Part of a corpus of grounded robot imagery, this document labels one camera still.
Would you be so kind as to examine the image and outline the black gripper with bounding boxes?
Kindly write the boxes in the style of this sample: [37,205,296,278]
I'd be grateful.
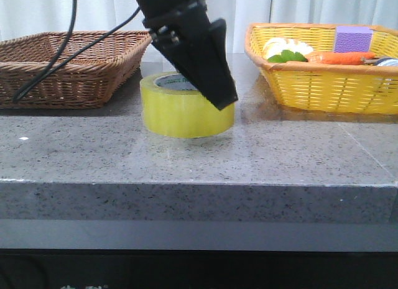
[136,0,238,110]

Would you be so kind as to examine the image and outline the yellow tape roll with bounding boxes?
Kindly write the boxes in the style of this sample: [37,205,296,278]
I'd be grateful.
[140,72,234,138]

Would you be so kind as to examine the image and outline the toy bread roll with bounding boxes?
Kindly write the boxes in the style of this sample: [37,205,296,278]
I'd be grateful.
[262,37,314,59]

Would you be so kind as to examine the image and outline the green toy leaf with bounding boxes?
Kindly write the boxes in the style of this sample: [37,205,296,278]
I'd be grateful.
[267,50,308,63]

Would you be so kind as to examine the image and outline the yellow woven basket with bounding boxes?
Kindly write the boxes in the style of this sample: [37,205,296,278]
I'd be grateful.
[245,23,397,114]

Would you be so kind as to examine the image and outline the toy orange carrot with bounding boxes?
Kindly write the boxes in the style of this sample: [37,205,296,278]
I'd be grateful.
[305,51,376,65]

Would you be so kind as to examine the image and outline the purple foam block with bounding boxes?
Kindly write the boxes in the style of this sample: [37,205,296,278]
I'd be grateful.
[333,25,373,53]

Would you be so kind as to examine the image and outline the white curtain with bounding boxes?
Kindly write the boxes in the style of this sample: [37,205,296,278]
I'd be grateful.
[1,0,397,53]

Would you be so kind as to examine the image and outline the black cable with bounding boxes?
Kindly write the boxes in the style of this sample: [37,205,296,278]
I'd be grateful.
[12,0,142,103]

